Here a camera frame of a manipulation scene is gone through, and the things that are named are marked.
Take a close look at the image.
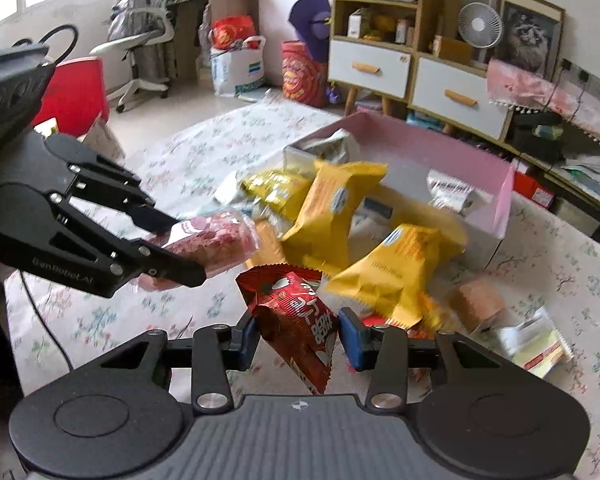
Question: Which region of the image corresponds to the red snack packet white print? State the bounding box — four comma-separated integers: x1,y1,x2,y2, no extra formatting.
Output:
235,264,341,396

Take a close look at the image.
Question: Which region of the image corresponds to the orange snack packet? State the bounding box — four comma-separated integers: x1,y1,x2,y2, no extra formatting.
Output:
420,300,451,332

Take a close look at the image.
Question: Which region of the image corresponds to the red round snack bucket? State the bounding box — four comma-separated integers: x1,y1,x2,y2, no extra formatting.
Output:
281,40,331,108

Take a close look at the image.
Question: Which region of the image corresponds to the small cardboard box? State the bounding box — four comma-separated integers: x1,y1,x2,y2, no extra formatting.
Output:
432,35,476,66

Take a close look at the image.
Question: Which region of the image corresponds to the purple plush toy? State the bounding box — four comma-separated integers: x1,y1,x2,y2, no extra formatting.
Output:
288,0,341,106

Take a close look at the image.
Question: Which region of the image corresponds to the black cable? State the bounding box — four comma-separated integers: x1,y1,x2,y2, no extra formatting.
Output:
40,24,79,61
20,270,73,368

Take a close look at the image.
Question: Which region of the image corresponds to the white drawer wooden handle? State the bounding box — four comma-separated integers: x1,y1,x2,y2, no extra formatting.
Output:
328,40,412,98
410,57,515,141

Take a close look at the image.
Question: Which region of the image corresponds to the long low wooden cabinet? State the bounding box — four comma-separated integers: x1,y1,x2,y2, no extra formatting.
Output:
407,50,600,261

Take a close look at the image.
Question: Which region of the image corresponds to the red gift bag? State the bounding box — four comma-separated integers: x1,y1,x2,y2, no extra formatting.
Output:
210,15,258,51

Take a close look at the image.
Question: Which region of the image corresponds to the white yellow packet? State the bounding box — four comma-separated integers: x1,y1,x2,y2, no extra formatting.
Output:
495,307,573,378

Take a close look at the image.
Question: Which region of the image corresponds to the wooden desk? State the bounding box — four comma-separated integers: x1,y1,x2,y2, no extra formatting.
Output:
167,0,259,81

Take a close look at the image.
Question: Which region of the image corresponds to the pile of folded cloths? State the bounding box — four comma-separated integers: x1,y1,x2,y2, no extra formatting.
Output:
562,152,600,211

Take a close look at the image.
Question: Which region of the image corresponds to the yellow chip packet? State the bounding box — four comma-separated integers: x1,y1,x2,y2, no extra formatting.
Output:
240,170,313,221

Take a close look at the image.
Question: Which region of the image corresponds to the white printed snack packet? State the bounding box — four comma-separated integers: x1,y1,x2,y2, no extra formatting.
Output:
300,130,361,167

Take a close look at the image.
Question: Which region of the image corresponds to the small white desk fan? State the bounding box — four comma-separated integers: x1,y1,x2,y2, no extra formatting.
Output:
457,2,503,63

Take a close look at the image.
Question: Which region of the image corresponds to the grey backpack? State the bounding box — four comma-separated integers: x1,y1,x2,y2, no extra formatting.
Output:
107,0,153,43

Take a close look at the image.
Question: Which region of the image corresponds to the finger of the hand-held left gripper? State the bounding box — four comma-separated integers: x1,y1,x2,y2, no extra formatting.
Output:
45,132,178,233
30,192,207,297

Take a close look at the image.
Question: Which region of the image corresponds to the framed cat picture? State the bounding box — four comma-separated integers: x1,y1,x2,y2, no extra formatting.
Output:
495,0,566,81

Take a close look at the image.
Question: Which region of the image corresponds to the brown cake packet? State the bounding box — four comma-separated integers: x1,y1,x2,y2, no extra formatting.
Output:
450,280,506,333

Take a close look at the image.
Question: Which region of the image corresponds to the black bag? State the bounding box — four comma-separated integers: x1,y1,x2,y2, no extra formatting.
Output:
510,110,566,161

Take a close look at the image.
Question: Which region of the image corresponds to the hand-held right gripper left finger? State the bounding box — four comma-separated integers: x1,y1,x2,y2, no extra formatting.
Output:
97,310,261,413

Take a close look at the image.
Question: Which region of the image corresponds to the red flat box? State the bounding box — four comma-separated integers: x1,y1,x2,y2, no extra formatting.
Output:
512,160,556,206

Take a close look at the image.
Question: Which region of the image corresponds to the white office chair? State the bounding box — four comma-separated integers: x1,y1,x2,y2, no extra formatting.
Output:
90,0,181,111

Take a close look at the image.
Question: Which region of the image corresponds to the tall wooden shelf cabinet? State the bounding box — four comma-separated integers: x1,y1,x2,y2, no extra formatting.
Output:
327,0,433,116

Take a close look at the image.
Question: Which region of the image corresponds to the white shopping bag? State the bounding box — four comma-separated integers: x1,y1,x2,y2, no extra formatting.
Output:
210,35,267,98

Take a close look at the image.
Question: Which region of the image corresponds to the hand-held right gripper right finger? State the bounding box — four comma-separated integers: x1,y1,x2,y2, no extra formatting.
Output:
337,306,506,411

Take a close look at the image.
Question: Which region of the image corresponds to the pink snack packet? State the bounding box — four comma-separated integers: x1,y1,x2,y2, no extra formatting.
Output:
140,212,261,291

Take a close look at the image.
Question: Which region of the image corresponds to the yellow snack packet blue label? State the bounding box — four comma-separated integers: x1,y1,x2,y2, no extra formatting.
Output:
280,160,388,266
325,224,468,328

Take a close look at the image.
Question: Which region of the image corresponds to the pink cardboard box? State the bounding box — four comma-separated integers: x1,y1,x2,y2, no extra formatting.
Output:
282,112,516,271

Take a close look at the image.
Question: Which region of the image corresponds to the wall socket strip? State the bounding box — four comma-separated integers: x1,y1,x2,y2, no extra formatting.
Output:
562,57,600,101

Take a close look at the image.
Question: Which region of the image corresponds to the red storage box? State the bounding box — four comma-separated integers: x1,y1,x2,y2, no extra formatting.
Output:
32,57,106,136

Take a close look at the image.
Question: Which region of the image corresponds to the pink fringed cloth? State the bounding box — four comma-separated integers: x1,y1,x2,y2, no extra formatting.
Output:
487,57,600,156

